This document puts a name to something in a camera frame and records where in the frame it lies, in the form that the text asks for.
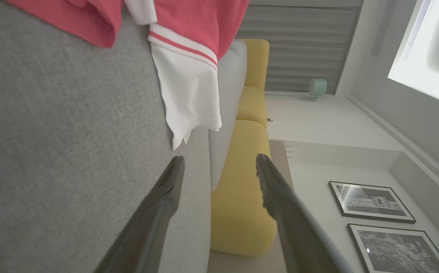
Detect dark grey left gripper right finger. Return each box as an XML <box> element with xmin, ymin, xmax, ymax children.
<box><xmin>256</xmin><ymin>154</ymin><xmax>353</xmax><ymax>273</ymax></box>

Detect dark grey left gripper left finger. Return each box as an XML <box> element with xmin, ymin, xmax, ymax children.
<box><xmin>94</xmin><ymin>156</ymin><xmax>185</xmax><ymax>273</ymax></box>

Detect red jersey with number 23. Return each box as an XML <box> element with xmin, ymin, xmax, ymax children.
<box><xmin>124</xmin><ymin>0</ymin><xmax>250</xmax><ymax>151</ymax></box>

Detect yellow upholstered armchair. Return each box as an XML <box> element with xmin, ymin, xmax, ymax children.
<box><xmin>211</xmin><ymin>38</ymin><xmax>278</xmax><ymax>257</ymax></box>

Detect black framed monochrome picture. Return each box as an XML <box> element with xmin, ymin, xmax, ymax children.
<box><xmin>347</xmin><ymin>223</ymin><xmax>439</xmax><ymax>273</ymax></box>
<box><xmin>328</xmin><ymin>181</ymin><xmax>417</xmax><ymax>224</ymax></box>

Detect grey sofa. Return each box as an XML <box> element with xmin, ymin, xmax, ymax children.
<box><xmin>0</xmin><ymin>0</ymin><xmax>212</xmax><ymax>273</ymax></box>

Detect grey sofa section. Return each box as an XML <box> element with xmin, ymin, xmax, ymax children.
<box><xmin>209</xmin><ymin>38</ymin><xmax>248</xmax><ymax>192</ymax></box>

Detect grey pleated curtain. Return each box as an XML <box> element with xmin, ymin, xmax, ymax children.
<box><xmin>236</xmin><ymin>0</ymin><xmax>365</xmax><ymax>95</ymax></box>

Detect plain red garment white trim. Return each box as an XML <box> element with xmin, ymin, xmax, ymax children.
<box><xmin>4</xmin><ymin>0</ymin><xmax>124</xmax><ymax>49</ymax></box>

